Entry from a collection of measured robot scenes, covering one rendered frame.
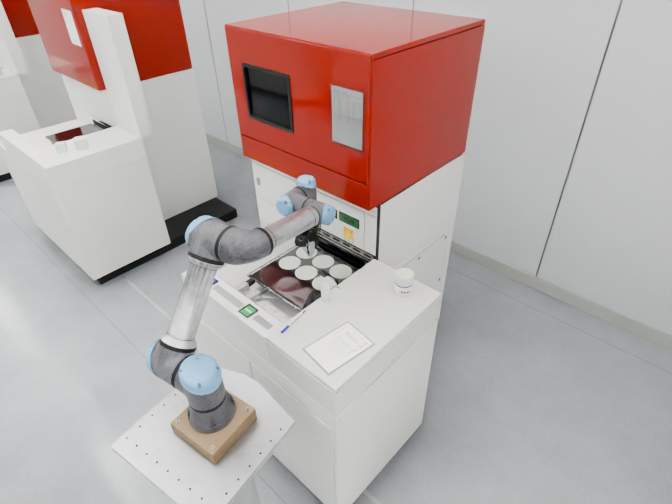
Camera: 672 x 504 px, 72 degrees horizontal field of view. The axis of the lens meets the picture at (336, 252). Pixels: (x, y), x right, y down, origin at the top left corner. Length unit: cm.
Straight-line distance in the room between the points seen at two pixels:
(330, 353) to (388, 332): 23
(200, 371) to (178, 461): 32
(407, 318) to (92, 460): 179
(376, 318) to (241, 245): 63
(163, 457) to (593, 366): 242
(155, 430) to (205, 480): 26
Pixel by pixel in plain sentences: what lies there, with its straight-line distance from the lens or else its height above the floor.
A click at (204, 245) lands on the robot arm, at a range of 144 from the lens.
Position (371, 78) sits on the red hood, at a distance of 164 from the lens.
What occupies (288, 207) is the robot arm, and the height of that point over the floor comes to 133.
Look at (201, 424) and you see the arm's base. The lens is 159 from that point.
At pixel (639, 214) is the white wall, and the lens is 311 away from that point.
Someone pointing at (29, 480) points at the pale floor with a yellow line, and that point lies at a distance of 290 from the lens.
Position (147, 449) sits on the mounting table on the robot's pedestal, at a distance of 171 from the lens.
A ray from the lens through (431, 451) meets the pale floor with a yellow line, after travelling 257.
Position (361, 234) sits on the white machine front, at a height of 106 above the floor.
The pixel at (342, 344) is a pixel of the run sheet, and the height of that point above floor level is 97.
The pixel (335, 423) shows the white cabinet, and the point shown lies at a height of 79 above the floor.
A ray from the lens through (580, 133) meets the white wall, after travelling 303.
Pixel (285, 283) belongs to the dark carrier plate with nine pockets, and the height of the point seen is 90.
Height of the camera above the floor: 219
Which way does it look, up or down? 37 degrees down
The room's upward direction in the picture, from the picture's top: 1 degrees counter-clockwise
